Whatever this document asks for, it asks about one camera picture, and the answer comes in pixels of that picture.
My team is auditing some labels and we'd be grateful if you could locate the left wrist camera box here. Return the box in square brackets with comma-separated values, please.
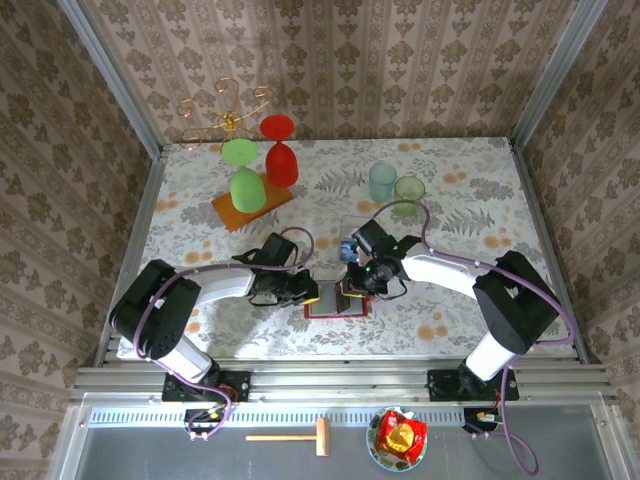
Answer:
[262, 232, 301, 269]

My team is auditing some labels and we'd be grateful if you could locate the blue tumbler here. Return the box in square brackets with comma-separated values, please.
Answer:
[368, 161, 399, 203]

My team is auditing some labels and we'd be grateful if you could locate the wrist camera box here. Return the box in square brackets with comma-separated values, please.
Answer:
[262, 232, 301, 269]
[351, 218, 396, 254]

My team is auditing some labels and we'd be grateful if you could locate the red snack bag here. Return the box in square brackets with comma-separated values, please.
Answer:
[375, 408, 429, 465]

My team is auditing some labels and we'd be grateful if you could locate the clear plastic tray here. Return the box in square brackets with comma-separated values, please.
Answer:
[338, 213, 374, 244]

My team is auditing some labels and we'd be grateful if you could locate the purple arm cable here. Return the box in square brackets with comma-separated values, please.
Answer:
[370, 199, 577, 475]
[130, 226, 315, 442]

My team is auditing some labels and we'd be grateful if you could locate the red wine glass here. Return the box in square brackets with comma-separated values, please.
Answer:
[259, 113, 300, 190]

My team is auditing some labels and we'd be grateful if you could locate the wooden gold wire glass rack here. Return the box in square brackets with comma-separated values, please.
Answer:
[177, 77, 295, 233]

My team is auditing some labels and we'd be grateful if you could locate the aluminium extrusion frame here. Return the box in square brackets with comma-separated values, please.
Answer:
[54, 0, 621, 406]

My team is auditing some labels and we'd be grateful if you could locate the red card holder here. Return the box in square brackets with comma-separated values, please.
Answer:
[303, 293, 376, 321]

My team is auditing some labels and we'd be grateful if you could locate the green tumbler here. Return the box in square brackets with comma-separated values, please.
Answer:
[393, 175, 427, 217]

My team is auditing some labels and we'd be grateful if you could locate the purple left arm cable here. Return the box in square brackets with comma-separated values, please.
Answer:
[130, 226, 315, 442]

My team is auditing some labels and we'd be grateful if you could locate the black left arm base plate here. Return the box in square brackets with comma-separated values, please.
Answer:
[162, 370, 251, 404]

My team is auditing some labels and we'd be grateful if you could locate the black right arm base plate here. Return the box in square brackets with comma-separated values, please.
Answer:
[427, 368, 520, 403]

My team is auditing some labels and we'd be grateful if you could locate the green wine glass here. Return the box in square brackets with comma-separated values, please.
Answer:
[219, 138, 267, 215]

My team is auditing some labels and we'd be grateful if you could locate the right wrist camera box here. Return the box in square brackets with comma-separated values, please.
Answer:
[351, 218, 396, 254]

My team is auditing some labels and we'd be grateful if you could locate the grey metal shelf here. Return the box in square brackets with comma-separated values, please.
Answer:
[47, 394, 624, 480]

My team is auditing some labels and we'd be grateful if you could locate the patterned bowl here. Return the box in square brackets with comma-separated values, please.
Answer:
[366, 405, 429, 472]

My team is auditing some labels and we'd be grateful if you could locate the wooden mallet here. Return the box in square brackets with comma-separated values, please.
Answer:
[244, 417, 332, 458]

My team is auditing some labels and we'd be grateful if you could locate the black connector block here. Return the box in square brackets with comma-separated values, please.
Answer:
[462, 407, 503, 435]
[183, 407, 234, 442]

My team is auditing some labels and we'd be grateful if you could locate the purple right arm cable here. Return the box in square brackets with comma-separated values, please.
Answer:
[370, 199, 577, 475]

